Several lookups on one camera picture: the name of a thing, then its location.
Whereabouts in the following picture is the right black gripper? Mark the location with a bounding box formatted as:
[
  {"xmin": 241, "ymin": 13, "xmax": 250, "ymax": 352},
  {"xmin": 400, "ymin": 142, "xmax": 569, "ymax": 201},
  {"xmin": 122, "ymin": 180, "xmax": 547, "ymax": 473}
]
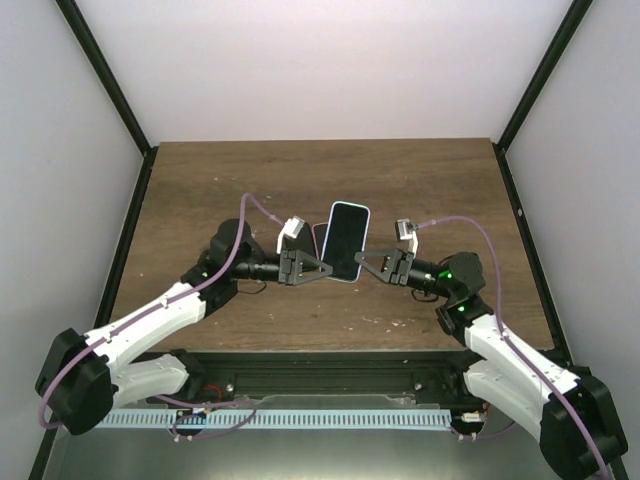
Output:
[{"xmin": 354, "ymin": 249, "xmax": 454, "ymax": 301}]

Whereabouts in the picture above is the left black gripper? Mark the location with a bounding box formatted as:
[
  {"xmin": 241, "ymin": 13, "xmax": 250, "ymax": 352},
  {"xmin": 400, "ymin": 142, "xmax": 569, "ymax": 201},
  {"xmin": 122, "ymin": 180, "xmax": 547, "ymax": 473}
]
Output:
[{"xmin": 232, "ymin": 249, "xmax": 333, "ymax": 287}]

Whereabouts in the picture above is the pink phone case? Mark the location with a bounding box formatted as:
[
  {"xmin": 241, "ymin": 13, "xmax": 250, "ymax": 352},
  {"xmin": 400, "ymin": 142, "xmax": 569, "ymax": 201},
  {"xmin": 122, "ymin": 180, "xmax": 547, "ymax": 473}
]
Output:
[{"xmin": 311, "ymin": 222, "xmax": 328, "ymax": 259}]

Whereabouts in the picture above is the light blue phone case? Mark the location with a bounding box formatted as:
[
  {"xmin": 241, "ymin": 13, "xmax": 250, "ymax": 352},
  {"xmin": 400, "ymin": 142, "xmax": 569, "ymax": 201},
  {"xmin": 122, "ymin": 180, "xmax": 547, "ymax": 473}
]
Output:
[{"xmin": 319, "ymin": 200, "xmax": 372, "ymax": 284}]

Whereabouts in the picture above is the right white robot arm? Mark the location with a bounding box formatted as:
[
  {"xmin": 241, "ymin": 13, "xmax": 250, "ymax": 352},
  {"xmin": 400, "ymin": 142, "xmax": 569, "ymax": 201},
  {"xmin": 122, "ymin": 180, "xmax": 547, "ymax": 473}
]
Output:
[{"xmin": 355, "ymin": 249, "xmax": 628, "ymax": 479}]

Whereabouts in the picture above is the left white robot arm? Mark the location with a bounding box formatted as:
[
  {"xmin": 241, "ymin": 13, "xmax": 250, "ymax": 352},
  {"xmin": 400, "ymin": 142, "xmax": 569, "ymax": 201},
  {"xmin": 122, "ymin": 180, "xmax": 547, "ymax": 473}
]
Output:
[{"xmin": 35, "ymin": 219, "xmax": 333, "ymax": 435}]

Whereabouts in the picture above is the light blue slotted strip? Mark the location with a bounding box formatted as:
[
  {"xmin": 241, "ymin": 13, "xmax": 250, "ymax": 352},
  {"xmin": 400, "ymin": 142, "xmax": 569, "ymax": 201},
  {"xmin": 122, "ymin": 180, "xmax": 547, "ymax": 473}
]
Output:
[{"xmin": 98, "ymin": 409, "xmax": 452, "ymax": 431}]

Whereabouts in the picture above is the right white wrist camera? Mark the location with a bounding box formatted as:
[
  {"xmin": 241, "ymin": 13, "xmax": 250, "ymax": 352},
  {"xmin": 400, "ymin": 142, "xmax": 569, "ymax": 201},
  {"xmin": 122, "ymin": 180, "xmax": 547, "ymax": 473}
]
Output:
[{"xmin": 395, "ymin": 218, "xmax": 419, "ymax": 255}]

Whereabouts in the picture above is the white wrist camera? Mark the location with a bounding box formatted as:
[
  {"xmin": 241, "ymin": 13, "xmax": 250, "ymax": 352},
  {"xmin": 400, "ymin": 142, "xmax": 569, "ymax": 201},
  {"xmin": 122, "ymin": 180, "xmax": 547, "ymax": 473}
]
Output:
[
  {"xmin": 276, "ymin": 216, "xmax": 305, "ymax": 254},
  {"xmin": 395, "ymin": 218, "xmax": 419, "ymax": 255}
]

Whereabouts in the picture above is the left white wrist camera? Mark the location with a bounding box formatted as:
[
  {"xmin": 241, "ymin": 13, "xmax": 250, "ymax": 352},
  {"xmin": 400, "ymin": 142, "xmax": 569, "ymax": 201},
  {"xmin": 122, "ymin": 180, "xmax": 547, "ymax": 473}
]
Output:
[{"xmin": 276, "ymin": 216, "xmax": 305, "ymax": 254}]

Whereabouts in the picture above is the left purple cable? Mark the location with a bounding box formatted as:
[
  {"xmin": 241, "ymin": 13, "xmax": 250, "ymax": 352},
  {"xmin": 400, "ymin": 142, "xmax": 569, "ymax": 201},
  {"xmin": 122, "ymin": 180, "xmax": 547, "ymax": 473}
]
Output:
[{"xmin": 38, "ymin": 193, "xmax": 286, "ymax": 431}]

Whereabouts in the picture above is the black front rail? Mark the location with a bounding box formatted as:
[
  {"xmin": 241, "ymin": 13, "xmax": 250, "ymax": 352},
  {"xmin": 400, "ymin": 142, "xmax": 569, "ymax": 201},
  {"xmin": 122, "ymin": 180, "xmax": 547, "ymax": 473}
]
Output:
[{"xmin": 194, "ymin": 350, "xmax": 481, "ymax": 403}]

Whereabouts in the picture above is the right black frame post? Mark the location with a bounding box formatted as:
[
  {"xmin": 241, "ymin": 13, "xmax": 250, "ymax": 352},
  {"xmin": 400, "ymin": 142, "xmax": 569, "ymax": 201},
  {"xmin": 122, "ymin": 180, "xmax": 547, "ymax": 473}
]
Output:
[{"xmin": 497, "ymin": 0, "xmax": 594, "ymax": 151}]

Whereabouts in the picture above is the black frame post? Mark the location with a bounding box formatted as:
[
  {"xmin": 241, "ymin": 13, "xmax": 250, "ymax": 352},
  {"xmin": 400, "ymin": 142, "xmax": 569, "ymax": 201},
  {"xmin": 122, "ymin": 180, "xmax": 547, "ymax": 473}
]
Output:
[
  {"xmin": 497, "ymin": 0, "xmax": 594, "ymax": 151},
  {"xmin": 54, "ymin": 0, "xmax": 153, "ymax": 156}
]

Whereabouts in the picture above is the left black frame post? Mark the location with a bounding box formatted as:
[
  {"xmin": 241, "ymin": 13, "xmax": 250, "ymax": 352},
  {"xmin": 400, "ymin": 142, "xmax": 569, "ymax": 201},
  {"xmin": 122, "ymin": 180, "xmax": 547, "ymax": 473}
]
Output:
[{"xmin": 54, "ymin": 0, "xmax": 153, "ymax": 156}]

